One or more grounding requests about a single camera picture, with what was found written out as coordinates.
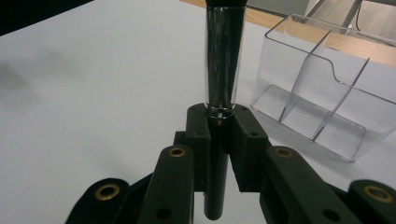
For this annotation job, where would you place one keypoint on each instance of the black makeup brush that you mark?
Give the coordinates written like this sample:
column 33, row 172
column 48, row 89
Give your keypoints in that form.
column 222, row 62

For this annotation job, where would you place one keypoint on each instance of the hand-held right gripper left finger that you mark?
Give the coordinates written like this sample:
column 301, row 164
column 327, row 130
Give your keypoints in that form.
column 199, row 146

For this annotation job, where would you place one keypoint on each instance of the clear acrylic organizer box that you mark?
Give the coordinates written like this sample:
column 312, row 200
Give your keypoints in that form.
column 342, row 137

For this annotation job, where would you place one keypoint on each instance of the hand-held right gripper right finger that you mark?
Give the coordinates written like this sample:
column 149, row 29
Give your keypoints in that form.
column 249, row 149

